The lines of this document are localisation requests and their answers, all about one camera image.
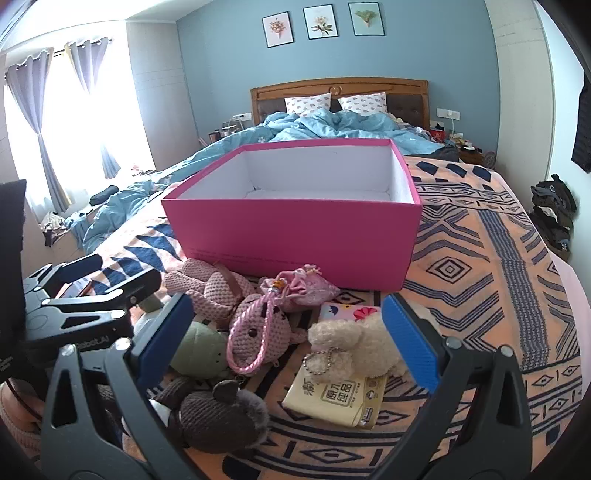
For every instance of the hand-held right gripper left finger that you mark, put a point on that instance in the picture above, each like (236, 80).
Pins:
(161, 334)

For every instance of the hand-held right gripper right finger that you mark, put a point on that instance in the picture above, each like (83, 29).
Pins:
(411, 339)

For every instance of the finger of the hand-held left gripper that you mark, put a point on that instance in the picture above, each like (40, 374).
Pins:
(124, 293)
(64, 272)

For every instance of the green plush toy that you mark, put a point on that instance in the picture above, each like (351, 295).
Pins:
(198, 350)

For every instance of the pink knitted bear plush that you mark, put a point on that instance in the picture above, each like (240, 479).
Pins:
(203, 288)

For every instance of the floral printed tissue pack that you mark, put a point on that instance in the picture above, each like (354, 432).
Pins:
(351, 314)

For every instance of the brown knitted bear plush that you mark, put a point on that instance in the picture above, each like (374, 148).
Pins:
(212, 415)

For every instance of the yellow tissue pack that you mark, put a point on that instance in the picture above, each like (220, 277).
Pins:
(332, 397)

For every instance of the pink satin flower pouch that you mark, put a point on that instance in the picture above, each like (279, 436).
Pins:
(304, 290)

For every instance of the pink cardboard box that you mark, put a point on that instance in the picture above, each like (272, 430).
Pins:
(286, 235)

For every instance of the person's left forearm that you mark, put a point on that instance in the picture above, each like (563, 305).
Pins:
(16, 424)

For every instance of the black pouch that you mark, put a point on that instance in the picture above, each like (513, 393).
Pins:
(104, 195)

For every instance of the orange patterned blanket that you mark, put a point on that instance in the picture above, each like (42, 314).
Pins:
(485, 277)

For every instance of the grey purple curtain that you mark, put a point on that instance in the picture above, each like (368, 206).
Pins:
(32, 106)
(92, 92)

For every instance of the pile of dark clothes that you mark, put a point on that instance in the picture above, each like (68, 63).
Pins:
(551, 217)

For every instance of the dark grey cloth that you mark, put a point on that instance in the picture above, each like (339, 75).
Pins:
(448, 153)

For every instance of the wooden nightstand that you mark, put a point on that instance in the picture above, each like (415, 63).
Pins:
(475, 157)

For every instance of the red box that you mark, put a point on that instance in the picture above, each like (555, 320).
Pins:
(438, 135)

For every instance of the light blue duvet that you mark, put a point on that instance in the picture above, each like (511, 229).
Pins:
(323, 127)

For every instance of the white patterned pillow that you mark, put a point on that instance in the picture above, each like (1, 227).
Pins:
(362, 102)
(307, 104)

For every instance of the wooden bed headboard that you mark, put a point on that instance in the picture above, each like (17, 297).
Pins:
(341, 85)

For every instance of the hanging dark garment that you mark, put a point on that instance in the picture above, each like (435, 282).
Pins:
(582, 134)

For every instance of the framed pink flower picture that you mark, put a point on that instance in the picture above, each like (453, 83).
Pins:
(277, 30)

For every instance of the framed green plant picture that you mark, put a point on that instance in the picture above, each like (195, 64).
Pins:
(366, 18)

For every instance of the framed white flower picture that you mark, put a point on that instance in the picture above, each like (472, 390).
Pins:
(319, 22)

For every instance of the white wall socket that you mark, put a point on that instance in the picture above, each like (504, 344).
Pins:
(449, 113)

